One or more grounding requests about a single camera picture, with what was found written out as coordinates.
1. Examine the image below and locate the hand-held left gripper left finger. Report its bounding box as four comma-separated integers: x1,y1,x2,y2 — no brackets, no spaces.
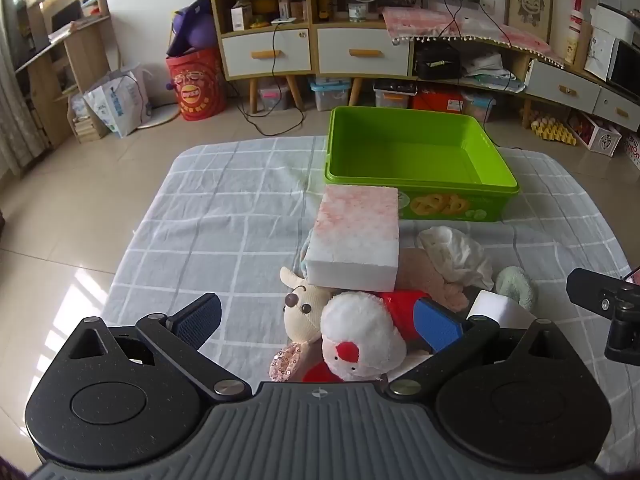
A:
62,292,251,403

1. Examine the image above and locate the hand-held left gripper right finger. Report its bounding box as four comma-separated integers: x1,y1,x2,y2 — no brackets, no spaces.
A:
387,297,576,403

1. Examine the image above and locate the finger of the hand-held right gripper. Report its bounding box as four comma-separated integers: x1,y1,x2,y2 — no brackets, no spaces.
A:
604,310,640,361
566,267,640,320

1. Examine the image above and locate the light green fluffy towel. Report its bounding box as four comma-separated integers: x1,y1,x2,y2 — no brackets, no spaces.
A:
495,266,539,311

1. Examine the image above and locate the red and white santa plush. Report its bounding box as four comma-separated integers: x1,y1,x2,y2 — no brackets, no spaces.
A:
302,290,436,385

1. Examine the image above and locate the beige rabbit doll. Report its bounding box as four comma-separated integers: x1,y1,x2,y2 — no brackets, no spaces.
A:
279,266,333,348

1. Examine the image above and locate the pink-topped white foam block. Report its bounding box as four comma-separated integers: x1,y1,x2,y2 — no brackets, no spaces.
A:
304,185,401,293

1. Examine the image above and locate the green plastic bin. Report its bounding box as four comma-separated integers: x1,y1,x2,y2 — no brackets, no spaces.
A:
324,106,521,223

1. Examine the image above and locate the pink plush towel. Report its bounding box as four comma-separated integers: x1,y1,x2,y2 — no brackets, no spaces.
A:
397,247,471,311

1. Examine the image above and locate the crumpled white cloth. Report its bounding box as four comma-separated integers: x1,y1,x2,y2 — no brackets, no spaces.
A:
417,226,496,291

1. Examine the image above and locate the pink sequin fabric piece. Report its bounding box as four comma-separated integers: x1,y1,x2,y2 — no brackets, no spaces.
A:
269,344,304,384

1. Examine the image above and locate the grey checked bed sheet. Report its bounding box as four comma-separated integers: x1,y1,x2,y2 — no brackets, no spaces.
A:
100,135,633,471

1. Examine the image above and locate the white and red carton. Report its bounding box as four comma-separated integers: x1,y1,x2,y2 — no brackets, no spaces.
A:
567,110,623,153

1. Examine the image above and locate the yellow egg tray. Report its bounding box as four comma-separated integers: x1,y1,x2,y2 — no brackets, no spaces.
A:
530,115,578,146

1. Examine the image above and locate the low wooden console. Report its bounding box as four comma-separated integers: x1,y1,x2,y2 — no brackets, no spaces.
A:
410,35,640,133

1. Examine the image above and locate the white round floor board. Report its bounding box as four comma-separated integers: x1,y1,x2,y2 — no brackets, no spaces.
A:
137,105,181,131

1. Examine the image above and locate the clear box with pink contents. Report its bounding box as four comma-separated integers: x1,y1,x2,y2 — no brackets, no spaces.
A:
460,92,496,123

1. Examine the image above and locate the black microwave oven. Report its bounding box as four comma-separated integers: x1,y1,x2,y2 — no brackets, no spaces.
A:
607,40,640,98

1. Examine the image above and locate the red storage box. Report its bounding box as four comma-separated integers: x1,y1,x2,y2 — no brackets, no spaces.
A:
412,90,466,112

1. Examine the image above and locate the stack of books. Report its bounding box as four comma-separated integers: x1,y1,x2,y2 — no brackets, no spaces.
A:
70,95,108,141

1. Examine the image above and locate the white paper bag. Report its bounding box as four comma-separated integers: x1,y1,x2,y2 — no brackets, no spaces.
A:
82,65,153,138

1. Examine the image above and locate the red printed bucket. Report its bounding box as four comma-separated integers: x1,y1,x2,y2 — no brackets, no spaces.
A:
166,47,227,122

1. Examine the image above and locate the small clear storage box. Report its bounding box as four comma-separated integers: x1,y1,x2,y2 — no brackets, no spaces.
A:
257,82,291,111

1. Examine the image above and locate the storage box with black lid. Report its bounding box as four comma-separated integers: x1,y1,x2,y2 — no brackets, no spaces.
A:
372,80,418,110

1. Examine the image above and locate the folded clothes pile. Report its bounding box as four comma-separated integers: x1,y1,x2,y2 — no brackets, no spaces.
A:
462,52,526,93

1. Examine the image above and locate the clear box with blue lid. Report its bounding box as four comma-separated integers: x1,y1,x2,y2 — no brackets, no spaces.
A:
308,77,351,112

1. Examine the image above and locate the black bag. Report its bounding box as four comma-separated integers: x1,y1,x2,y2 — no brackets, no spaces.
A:
414,42,462,81

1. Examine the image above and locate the white printer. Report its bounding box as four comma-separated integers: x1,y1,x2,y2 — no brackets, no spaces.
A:
590,4,636,46

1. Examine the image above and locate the white cabinet drawer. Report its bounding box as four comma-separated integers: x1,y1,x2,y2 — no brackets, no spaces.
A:
317,27,412,78
220,30,312,81

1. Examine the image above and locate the patterned curtain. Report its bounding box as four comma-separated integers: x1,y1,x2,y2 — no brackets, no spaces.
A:
0,0,48,178

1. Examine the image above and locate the framed cartoon picture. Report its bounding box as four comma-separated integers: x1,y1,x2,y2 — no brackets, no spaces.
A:
504,0,554,43

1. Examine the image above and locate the purple plush toy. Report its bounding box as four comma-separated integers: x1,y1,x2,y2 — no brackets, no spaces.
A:
167,0,216,57

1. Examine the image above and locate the pink fringed tablecloth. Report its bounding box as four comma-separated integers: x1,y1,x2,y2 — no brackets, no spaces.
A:
382,7,566,68

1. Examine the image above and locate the wooden computer desk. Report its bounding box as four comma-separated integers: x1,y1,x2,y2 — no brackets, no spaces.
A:
15,0,121,143

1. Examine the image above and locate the white carton with picture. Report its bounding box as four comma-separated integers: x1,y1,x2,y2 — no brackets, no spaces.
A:
231,0,253,31

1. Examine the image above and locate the wooden shelf cabinet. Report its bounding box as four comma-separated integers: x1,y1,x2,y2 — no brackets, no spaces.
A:
205,0,416,113

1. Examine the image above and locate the black power cable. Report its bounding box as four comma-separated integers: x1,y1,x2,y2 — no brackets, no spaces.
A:
235,22,306,136

